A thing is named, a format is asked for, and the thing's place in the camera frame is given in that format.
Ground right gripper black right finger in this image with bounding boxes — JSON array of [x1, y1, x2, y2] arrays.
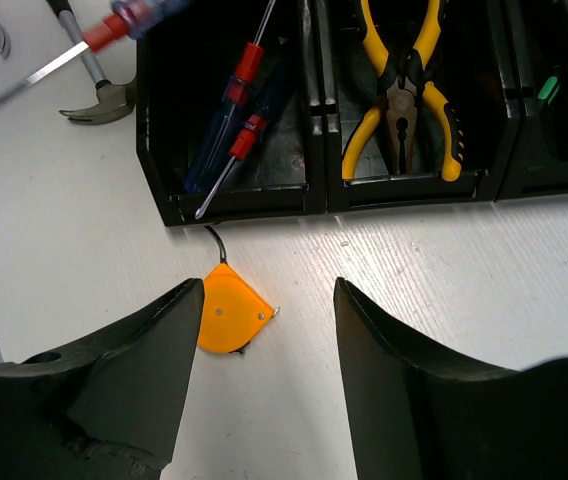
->
[[334, 278, 568, 479]]

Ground black handled claw hammer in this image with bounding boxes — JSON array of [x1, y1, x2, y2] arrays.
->
[[46, 0, 136, 126]]

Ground orange tape measure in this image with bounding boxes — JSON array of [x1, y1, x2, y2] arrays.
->
[[203, 224, 281, 357]]

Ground black compartment tray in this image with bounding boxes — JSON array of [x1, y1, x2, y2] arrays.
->
[[136, 1, 568, 227]]

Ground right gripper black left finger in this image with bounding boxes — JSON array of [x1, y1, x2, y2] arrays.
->
[[0, 279, 204, 479]]

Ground yellow black pliers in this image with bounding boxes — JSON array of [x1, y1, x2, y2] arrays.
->
[[423, 81, 464, 182], [342, 1, 447, 180]]

